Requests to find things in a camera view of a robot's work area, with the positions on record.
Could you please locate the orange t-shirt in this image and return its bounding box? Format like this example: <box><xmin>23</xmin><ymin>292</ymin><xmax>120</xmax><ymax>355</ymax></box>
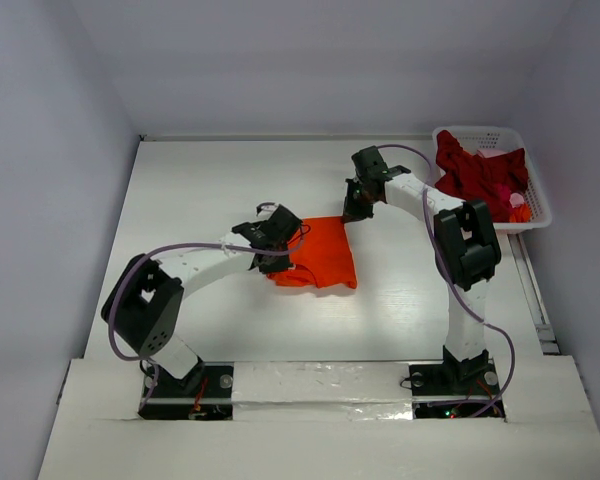
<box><xmin>267</xmin><ymin>216</ymin><xmax>357</xmax><ymax>290</ymax></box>

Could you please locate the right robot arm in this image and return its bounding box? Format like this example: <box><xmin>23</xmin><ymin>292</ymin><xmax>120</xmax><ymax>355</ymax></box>
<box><xmin>342</xmin><ymin>146</ymin><xmax>502</xmax><ymax>396</ymax></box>

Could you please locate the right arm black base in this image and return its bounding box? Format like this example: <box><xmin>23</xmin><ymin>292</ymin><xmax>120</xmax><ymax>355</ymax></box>
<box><xmin>400</xmin><ymin>363</ymin><xmax>506</xmax><ymax>419</ymax></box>

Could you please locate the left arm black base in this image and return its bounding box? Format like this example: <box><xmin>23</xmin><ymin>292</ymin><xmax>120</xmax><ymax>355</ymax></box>
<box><xmin>138</xmin><ymin>362</ymin><xmax>234</xmax><ymax>421</ymax></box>

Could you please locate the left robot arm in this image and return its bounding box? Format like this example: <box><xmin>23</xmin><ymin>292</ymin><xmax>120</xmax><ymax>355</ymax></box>
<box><xmin>101</xmin><ymin>202</ymin><xmax>304</xmax><ymax>395</ymax></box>

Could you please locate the white plastic laundry basket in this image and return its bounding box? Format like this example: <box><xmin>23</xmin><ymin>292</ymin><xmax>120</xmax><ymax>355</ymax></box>
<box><xmin>432</xmin><ymin>126</ymin><xmax>552</xmax><ymax>234</ymax></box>

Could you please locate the dark red t-shirt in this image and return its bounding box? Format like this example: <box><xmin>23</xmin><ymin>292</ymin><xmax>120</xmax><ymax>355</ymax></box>
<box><xmin>435</xmin><ymin>130</ymin><xmax>529</xmax><ymax>223</ymax></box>

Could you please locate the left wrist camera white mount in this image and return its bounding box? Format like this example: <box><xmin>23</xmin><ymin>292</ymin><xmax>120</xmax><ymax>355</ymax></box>
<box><xmin>256</xmin><ymin>201</ymin><xmax>279</xmax><ymax>217</ymax></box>

